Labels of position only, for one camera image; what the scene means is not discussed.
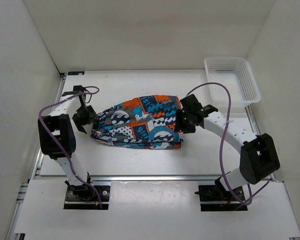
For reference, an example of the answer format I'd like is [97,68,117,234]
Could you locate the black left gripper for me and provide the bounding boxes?
[71,105,99,133]

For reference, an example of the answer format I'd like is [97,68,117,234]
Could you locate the colourful patterned shorts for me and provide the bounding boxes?
[90,94,183,150]

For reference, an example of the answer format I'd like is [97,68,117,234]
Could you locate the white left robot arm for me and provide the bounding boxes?
[38,91,100,201]

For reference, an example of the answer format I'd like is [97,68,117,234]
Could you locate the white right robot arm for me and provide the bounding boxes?
[175,105,281,200]

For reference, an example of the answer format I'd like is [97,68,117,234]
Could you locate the small dark blue label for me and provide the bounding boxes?
[67,71,85,76]

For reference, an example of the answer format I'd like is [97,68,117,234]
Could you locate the white plastic mesh basket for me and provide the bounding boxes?
[204,56,261,110]

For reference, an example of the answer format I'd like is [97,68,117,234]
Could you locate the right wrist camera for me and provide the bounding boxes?
[180,94,203,113]

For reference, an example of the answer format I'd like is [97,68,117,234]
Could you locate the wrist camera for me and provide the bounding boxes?
[61,85,88,97]
[180,94,203,113]

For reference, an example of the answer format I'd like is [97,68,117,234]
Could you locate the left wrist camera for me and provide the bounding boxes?
[61,85,88,97]

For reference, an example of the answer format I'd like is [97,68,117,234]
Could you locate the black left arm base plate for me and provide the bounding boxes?
[63,182,111,210]

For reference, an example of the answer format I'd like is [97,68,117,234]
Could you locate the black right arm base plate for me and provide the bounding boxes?
[195,185,248,212]

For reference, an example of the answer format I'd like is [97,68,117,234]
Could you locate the aluminium frame rail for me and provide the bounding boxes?
[4,72,300,240]

